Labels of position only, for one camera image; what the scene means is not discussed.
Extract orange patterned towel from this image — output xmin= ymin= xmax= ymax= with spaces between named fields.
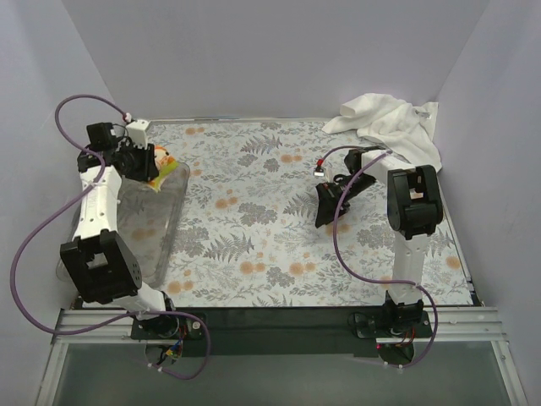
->
xmin=148 ymin=145 xmax=178 ymax=192

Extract white towel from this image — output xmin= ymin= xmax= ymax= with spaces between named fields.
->
xmin=322 ymin=93 xmax=442 ymax=172

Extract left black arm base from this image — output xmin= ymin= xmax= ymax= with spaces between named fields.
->
xmin=130 ymin=314 xmax=206 ymax=366

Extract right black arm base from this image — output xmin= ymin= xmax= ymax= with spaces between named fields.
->
xmin=347 ymin=308 xmax=433 ymax=367

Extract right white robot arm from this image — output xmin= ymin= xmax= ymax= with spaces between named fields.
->
xmin=315 ymin=145 xmax=443 ymax=337

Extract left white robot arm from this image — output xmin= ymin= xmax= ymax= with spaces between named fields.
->
xmin=60 ymin=118 xmax=180 ymax=338

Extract floral patterned table mat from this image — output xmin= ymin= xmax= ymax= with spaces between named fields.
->
xmin=82 ymin=120 xmax=473 ymax=310

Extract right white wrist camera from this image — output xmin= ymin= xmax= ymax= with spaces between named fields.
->
xmin=314 ymin=163 xmax=327 ymax=178

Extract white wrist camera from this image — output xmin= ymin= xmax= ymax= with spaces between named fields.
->
xmin=126 ymin=119 xmax=150 ymax=149
xmin=314 ymin=163 xmax=327 ymax=178

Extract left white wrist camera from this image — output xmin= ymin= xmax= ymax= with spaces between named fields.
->
xmin=126 ymin=119 xmax=150 ymax=149

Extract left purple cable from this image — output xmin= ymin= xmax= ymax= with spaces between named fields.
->
xmin=9 ymin=95 xmax=212 ymax=381

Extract aluminium frame rail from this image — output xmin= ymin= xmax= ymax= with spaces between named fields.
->
xmin=56 ymin=306 xmax=507 ymax=343

